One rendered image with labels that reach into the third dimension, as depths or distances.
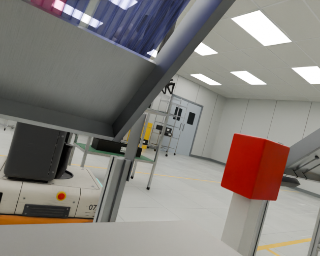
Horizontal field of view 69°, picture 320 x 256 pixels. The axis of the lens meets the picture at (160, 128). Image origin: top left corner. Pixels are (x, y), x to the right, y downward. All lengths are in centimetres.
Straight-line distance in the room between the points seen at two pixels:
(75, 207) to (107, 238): 123
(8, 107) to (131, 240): 35
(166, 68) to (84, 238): 31
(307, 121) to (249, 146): 857
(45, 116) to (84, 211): 104
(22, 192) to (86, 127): 94
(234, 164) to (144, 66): 37
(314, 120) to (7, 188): 871
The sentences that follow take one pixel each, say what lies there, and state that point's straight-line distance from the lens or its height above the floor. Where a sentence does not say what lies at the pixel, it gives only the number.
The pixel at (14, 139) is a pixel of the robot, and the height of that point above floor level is 49.
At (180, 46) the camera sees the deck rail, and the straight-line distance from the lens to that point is 43.
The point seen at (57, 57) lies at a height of 80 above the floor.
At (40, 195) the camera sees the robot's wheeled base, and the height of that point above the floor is 23.
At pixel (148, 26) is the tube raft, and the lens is 44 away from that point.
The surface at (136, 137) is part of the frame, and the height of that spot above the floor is 70.
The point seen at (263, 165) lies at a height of 71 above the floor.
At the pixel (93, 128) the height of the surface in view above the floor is 70.
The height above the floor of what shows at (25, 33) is 82.
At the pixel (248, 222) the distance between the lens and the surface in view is 72.
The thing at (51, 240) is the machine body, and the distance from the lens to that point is 23.
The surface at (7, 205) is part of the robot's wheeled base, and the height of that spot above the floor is 17.
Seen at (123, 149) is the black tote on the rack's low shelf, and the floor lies 41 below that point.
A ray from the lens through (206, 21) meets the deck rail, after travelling 41.
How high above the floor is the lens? 73
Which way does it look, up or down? 1 degrees up
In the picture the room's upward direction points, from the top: 15 degrees clockwise
